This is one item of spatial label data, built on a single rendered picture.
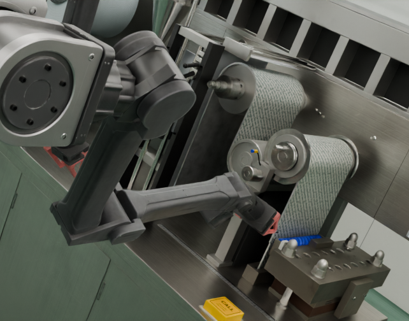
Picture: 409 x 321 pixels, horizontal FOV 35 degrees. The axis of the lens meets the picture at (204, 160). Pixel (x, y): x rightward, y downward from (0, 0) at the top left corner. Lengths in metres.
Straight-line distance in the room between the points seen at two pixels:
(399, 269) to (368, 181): 2.58
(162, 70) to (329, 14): 1.34
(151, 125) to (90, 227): 0.32
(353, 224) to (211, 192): 3.33
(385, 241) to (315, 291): 2.91
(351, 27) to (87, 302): 1.13
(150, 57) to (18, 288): 1.43
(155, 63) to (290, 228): 1.06
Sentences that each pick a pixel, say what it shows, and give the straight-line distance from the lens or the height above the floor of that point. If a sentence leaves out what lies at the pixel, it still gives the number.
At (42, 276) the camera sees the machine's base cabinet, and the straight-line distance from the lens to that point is 2.03.
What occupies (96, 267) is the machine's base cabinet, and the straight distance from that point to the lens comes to 1.82.
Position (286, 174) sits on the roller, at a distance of 1.69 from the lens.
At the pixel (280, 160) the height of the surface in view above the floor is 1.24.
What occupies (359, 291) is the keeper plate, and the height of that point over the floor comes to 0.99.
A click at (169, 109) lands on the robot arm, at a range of 0.81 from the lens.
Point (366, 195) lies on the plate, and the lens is 1.95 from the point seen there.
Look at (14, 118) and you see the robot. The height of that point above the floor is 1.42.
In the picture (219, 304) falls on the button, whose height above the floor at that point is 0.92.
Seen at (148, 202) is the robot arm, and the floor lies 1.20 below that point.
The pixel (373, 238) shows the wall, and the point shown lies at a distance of 4.56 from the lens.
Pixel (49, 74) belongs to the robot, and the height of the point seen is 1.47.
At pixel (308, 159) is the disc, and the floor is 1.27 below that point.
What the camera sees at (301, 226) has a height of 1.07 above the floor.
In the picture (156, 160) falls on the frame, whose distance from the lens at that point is 1.84.
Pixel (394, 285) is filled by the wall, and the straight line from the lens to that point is 4.52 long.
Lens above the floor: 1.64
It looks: 16 degrees down
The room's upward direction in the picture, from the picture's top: 23 degrees clockwise
